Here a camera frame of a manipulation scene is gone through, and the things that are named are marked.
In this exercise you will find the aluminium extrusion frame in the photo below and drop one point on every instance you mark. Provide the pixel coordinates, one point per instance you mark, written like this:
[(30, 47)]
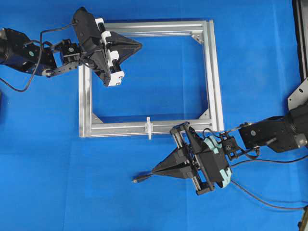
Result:
[(203, 32)]

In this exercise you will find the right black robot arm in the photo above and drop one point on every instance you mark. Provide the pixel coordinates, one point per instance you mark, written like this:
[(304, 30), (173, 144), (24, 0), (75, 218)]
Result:
[(279, 133)]

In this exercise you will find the yellowish object at corner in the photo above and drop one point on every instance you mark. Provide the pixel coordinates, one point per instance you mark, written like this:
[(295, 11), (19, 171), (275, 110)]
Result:
[(303, 223)]

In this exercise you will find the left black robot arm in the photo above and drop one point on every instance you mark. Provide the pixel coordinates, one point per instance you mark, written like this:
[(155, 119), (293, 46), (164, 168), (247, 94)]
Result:
[(38, 57)]

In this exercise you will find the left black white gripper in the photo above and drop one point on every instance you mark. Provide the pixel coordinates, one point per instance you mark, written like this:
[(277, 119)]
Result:
[(97, 53)]

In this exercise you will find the right black teal gripper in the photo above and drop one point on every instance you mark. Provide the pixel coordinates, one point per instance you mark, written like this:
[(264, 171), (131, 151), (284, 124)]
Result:
[(196, 158)]

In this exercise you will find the white string loop clip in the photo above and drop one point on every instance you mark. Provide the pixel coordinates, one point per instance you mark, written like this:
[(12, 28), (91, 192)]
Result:
[(148, 127)]

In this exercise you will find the black metal stand frame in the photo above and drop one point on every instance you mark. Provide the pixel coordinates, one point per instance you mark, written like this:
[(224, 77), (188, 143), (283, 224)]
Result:
[(300, 12)]

